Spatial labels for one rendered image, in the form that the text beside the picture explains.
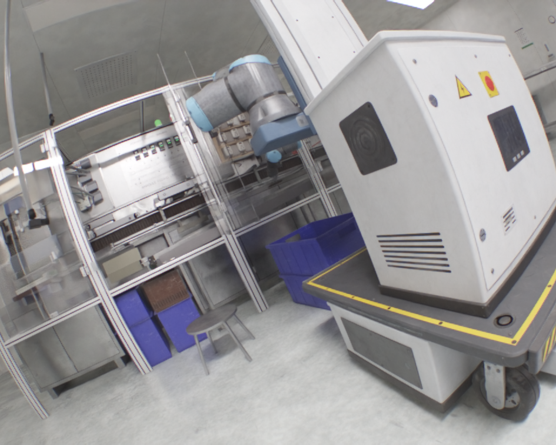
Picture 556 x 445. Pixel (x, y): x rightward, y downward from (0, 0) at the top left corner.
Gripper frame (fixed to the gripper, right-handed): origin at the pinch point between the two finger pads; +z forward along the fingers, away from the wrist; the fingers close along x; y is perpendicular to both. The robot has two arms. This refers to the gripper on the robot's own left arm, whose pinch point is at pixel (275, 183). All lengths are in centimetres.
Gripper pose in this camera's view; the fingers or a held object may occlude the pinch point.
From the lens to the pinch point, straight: 213.5
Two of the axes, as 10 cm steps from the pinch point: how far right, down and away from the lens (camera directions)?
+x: -8.0, 4.3, -4.1
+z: 0.3, 7.2, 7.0
